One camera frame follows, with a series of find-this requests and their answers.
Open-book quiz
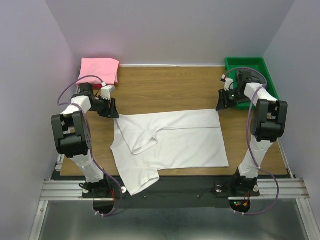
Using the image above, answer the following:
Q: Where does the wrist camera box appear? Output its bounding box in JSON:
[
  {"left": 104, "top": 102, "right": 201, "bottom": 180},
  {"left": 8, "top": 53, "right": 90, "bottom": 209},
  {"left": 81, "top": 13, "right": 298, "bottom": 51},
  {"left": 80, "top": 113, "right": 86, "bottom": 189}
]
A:
[
  {"left": 220, "top": 75, "right": 234, "bottom": 91},
  {"left": 100, "top": 82, "right": 116, "bottom": 100}
]

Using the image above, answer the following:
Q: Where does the dark grey t shirt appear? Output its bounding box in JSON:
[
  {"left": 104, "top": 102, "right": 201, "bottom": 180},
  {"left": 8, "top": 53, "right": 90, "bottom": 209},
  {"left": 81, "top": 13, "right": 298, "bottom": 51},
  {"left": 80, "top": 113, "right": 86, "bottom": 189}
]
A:
[{"left": 236, "top": 69, "right": 266, "bottom": 88}]

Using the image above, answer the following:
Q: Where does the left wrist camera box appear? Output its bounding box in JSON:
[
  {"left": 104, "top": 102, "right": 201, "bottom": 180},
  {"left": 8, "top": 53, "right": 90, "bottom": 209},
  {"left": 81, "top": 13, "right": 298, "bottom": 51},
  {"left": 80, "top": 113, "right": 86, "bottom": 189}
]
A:
[{"left": 100, "top": 82, "right": 116, "bottom": 100}]

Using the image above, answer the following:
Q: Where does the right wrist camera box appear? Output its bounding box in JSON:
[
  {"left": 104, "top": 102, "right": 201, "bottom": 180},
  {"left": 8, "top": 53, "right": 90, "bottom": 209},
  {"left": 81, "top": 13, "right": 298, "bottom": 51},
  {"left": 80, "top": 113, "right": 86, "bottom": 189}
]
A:
[{"left": 220, "top": 75, "right": 234, "bottom": 91}]

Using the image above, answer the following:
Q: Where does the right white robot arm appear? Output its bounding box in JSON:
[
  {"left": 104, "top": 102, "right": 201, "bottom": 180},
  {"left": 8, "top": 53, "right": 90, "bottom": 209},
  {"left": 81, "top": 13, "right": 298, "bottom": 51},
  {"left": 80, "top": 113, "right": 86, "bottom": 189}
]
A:
[{"left": 216, "top": 67, "right": 288, "bottom": 195}]

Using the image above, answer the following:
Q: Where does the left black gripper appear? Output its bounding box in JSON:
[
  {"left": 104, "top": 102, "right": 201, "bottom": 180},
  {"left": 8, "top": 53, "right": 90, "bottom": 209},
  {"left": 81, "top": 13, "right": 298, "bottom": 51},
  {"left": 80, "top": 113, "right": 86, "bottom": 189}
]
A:
[{"left": 89, "top": 96, "right": 120, "bottom": 119}]

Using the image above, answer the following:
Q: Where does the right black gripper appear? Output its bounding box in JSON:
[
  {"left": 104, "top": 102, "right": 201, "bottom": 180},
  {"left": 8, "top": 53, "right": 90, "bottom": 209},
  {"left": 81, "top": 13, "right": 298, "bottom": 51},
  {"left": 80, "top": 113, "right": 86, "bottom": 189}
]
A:
[{"left": 215, "top": 87, "right": 248, "bottom": 111}]

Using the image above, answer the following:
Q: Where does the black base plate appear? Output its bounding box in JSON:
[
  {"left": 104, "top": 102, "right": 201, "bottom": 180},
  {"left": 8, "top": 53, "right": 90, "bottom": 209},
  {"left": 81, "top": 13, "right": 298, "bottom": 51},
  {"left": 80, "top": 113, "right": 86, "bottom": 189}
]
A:
[{"left": 79, "top": 176, "right": 260, "bottom": 215}]

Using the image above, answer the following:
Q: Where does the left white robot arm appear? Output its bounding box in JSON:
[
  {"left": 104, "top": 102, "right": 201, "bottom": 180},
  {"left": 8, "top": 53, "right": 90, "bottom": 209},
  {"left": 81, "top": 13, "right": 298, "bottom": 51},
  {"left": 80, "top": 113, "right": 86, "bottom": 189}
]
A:
[{"left": 51, "top": 82, "right": 120, "bottom": 198}]

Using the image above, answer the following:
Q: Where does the pink folded t shirt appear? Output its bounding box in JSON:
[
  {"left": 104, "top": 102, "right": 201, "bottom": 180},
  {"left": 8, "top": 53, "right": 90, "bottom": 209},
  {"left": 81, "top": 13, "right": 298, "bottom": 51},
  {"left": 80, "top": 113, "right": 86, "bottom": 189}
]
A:
[{"left": 75, "top": 57, "right": 120, "bottom": 86}]

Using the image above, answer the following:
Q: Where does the green plastic bin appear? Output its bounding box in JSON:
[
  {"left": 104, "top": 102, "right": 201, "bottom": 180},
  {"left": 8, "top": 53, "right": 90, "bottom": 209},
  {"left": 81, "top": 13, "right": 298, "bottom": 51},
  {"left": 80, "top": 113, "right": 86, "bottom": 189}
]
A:
[{"left": 224, "top": 57, "right": 279, "bottom": 110}]

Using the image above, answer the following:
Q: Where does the aluminium frame rail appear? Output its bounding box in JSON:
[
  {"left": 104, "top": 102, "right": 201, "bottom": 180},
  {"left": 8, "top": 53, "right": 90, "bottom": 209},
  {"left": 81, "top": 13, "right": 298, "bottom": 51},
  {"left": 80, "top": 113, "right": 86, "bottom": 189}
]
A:
[{"left": 29, "top": 178, "right": 320, "bottom": 240}]

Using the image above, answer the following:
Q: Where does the white t shirt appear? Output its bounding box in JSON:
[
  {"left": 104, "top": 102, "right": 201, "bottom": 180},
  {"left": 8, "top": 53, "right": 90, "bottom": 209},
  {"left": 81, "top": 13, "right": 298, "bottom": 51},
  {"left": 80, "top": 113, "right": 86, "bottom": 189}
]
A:
[{"left": 110, "top": 109, "right": 229, "bottom": 196}]

